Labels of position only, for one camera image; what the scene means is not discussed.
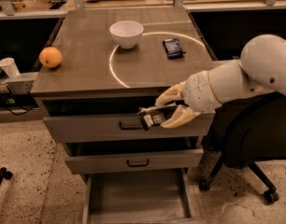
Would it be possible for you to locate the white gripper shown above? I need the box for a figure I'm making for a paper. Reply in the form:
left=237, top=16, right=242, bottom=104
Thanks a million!
left=155, top=71, right=222, bottom=129

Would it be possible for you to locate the black rxbar chocolate bar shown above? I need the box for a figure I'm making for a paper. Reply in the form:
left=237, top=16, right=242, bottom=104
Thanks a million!
left=137, top=104, right=178, bottom=131

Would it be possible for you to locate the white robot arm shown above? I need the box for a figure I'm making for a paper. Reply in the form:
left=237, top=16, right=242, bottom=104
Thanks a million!
left=155, top=35, right=286, bottom=129

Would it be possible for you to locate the middle drawer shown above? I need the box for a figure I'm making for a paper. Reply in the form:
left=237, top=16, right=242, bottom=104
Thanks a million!
left=65, top=149, right=204, bottom=175

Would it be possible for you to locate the drawer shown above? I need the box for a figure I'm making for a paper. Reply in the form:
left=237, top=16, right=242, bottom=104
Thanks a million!
left=82, top=169, right=193, bottom=224
left=65, top=149, right=204, bottom=175
left=43, top=113, right=214, bottom=144

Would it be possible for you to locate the grey drawer cabinet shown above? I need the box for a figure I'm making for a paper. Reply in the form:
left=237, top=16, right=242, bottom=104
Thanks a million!
left=30, top=7, right=225, bottom=224

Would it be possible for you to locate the bottom drawer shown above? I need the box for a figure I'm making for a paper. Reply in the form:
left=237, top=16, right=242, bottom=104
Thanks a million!
left=82, top=169, right=193, bottom=224

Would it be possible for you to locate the top drawer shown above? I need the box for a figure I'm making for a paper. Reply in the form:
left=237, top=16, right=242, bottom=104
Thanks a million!
left=43, top=113, right=214, bottom=144

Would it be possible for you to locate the blue snack packet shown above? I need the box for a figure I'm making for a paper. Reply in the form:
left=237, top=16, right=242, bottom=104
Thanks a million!
left=163, top=38, right=185, bottom=60

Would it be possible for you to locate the black office chair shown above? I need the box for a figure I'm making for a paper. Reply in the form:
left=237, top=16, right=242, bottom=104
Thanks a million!
left=199, top=92, right=286, bottom=203

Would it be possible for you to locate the white bowl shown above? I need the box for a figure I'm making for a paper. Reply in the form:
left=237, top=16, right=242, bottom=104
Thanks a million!
left=109, top=21, right=144, bottom=49

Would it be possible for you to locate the orange fruit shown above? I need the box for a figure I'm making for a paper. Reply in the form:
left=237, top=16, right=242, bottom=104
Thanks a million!
left=39, top=47, right=62, bottom=68

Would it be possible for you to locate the white paper cup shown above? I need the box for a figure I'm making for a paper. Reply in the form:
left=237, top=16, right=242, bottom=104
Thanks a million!
left=0, top=58, right=20, bottom=78

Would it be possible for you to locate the black stand foot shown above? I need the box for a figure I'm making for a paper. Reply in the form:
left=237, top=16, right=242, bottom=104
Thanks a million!
left=0, top=167, right=13, bottom=186

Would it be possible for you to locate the black power adapter with cable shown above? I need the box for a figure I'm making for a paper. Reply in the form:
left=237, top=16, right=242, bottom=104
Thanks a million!
left=0, top=84, right=37, bottom=116

